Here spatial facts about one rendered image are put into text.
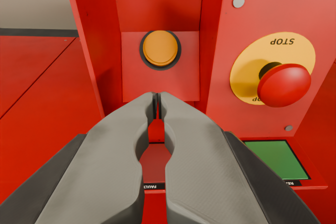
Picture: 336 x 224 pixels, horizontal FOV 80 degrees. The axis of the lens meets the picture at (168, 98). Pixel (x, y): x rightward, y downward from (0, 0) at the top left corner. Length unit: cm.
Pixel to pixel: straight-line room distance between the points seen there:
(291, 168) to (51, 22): 103
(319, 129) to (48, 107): 62
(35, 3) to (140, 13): 88
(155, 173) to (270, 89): 12
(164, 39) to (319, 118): 46
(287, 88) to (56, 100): 50
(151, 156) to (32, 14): 98
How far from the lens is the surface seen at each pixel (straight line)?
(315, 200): 43
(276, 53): 19
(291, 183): 23
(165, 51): 22
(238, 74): 19
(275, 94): 18
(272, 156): 24
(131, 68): 24
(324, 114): 62
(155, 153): 22
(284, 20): 18
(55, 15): 107
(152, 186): 20
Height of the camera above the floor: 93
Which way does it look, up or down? 53 degrees down
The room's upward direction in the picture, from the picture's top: 178 degrees clockwise
